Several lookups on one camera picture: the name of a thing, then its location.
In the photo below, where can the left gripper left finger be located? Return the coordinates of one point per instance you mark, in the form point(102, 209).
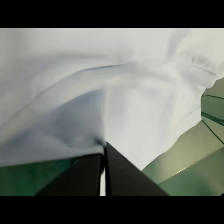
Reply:
point(78, 178)

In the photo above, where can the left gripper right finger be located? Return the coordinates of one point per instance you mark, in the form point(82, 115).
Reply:
point(128, 178)

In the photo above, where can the white shirt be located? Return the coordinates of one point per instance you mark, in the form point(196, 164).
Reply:
point(100, 83)

